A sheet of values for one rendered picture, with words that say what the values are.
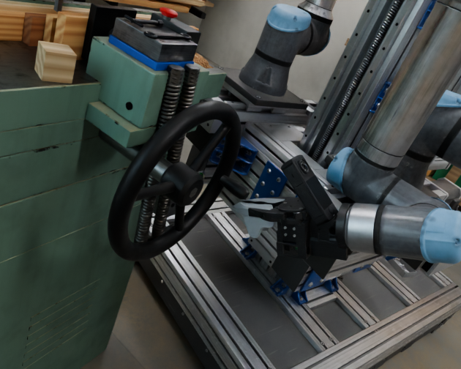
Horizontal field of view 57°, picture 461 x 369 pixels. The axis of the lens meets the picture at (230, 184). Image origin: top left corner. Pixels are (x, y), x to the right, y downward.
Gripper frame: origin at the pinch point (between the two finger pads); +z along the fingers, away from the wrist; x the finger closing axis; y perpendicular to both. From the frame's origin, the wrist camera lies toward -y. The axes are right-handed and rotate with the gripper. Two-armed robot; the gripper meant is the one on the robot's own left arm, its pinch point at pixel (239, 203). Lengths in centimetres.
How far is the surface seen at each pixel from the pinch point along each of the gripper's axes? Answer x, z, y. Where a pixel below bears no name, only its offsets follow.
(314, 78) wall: 318, 107, -12
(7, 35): -20.1, 27.0, -31.6
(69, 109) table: -19.7, 16.0, -19.7
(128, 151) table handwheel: -12.9, 12.2, -12.0
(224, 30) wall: 327, 204, -68
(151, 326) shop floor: 27, 57, 56
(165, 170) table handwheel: -12.5, 5.3, -8.8
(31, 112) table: -26.1, 15.8, -20.0
